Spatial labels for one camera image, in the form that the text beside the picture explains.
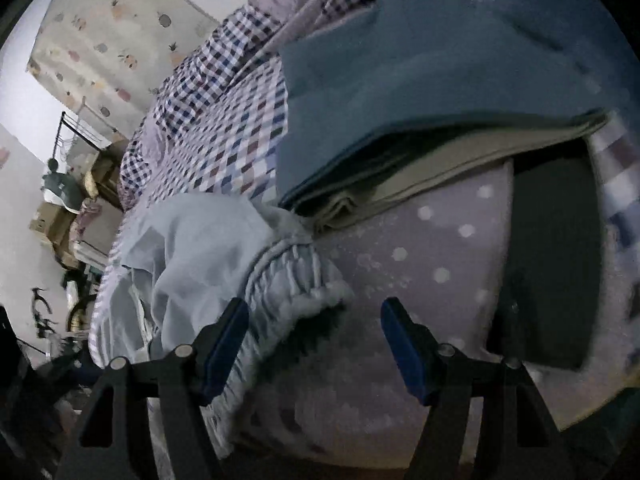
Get blue plush blanket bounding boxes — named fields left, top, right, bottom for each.
left=276, top=0, right=640, bottom=207

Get brown cardboard box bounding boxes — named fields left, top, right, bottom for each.
left=82, top=140, right=131, bottom=201

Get pineapple print curtain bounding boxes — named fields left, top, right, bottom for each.
left=26, top=0, right=221, bottom=133

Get grey-green pants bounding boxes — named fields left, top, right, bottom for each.
left=92, top=192, right=356, bottom=456

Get small-checked dotted quilt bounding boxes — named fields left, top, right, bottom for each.
left=117, top=0, right=396, bottom=211

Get folded dark grey cloth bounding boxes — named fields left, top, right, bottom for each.
left=487, top=142, right=608, bottom=372

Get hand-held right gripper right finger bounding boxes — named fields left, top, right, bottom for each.
left=381, top=296, right=576, bottom=480

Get folded beige cloth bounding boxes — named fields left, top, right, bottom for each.
left=292, top=110, right=611, bottom=233

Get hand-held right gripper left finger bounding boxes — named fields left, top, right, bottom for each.
left=55, top=297, right=251, bottom=480

